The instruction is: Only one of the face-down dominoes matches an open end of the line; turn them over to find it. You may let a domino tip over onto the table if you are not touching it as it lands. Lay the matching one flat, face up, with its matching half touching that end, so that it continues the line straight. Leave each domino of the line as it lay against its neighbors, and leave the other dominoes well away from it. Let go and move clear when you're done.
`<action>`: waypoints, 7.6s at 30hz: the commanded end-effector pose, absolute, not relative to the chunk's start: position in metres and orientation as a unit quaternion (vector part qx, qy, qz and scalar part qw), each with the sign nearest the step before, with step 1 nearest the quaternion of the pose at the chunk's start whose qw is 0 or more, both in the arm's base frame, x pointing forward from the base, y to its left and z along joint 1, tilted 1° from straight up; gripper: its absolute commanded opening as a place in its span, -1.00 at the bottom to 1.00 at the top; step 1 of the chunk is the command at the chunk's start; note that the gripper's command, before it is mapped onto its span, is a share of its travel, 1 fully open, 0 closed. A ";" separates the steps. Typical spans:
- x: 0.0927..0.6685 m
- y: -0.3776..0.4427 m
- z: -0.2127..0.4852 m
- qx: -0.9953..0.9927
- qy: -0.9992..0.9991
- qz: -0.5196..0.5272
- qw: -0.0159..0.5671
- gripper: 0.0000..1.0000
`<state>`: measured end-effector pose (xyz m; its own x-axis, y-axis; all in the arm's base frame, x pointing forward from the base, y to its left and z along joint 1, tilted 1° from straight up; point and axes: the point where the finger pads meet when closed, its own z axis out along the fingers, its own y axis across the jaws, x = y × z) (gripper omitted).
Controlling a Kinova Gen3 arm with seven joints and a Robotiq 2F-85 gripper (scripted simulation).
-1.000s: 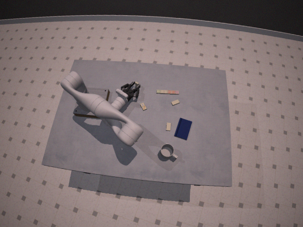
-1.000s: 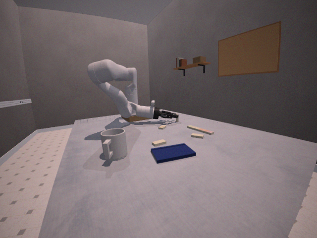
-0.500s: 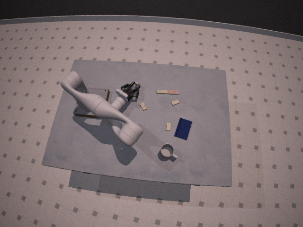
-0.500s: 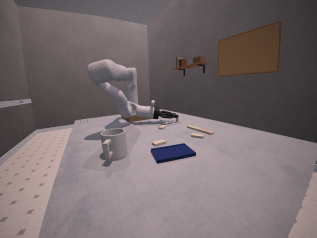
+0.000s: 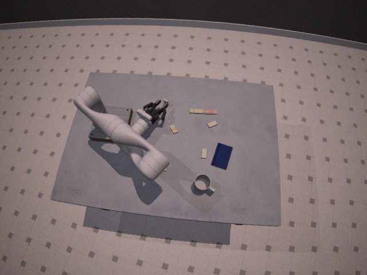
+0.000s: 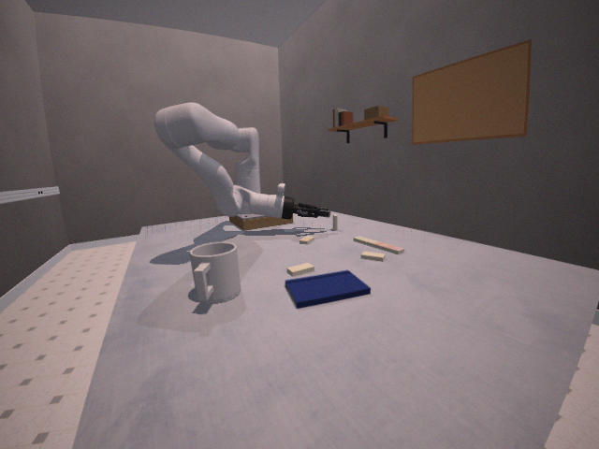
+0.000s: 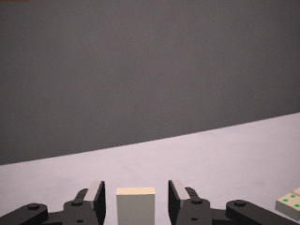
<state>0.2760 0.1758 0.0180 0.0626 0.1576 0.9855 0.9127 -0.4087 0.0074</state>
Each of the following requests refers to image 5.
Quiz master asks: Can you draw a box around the grey cup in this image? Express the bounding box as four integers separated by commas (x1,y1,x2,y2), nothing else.
194,174,215,193

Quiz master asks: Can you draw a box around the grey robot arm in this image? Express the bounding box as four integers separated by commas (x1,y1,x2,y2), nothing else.
73,87,170,180

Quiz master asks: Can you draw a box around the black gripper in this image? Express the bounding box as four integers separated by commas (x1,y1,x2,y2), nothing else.
143,99,167,125

